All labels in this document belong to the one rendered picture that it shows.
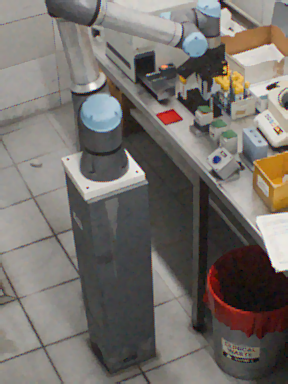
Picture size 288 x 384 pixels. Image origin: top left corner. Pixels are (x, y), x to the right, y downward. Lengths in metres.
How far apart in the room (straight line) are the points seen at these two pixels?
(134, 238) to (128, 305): 0.31
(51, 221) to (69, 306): 0.55
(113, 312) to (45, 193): 1.21
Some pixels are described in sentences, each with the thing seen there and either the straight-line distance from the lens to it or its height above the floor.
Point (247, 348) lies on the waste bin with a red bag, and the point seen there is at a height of 0.22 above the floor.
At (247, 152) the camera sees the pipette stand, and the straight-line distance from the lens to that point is 2.43.
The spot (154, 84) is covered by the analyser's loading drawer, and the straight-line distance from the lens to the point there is 2.73.
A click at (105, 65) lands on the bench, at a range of 2.98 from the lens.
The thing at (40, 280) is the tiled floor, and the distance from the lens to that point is 3.33.
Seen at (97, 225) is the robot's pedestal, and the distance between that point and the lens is 2.38.
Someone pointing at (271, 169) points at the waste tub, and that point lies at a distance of 2.35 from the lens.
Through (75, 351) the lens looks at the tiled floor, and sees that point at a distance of 3.04.
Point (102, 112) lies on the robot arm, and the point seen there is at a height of 1.12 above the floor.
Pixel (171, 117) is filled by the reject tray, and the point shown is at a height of 0.88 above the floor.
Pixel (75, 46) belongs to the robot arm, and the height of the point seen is 1.30.
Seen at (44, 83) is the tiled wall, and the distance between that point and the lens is 4.27.
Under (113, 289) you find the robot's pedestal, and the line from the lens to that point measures 2.60.
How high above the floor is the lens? 2.37
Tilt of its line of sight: 40 degrees down
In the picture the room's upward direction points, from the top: 3 degrees counter-clockwise
